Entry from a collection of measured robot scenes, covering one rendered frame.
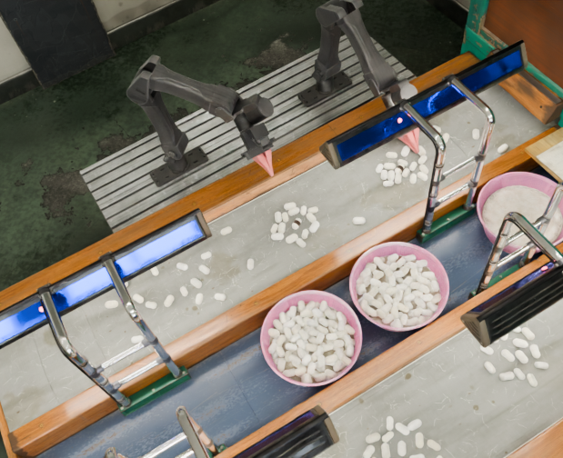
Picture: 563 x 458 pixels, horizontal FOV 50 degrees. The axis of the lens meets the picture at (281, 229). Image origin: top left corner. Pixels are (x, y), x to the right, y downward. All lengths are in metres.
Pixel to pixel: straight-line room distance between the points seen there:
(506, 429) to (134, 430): 0.94
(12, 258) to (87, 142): 0.71
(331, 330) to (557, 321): 0.59
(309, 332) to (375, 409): 0.26
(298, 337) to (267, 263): 0.25
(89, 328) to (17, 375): 0.22
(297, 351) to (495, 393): 0.50
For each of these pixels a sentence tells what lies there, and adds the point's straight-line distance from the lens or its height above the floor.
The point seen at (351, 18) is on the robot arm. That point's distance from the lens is 1.89.
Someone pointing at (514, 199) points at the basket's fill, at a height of 0.74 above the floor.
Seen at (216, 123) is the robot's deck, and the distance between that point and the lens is 2.20.
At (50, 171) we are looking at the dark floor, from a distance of 3.23.
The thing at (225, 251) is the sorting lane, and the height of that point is 0.74.
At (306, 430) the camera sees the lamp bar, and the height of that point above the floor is 1.11.
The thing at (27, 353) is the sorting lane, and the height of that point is 0.74.
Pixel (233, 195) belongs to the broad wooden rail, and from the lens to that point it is 1.87.
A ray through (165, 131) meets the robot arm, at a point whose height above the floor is 0.89.
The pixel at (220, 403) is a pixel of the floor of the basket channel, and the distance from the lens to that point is 1.68.
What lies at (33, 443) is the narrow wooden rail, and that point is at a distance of 1.73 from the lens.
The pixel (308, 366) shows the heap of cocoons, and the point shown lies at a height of 0.74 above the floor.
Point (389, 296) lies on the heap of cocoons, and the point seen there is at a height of 0.74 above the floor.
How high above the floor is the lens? 2.26
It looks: 57 degrees down
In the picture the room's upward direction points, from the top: 11 degrees counter-clockwise
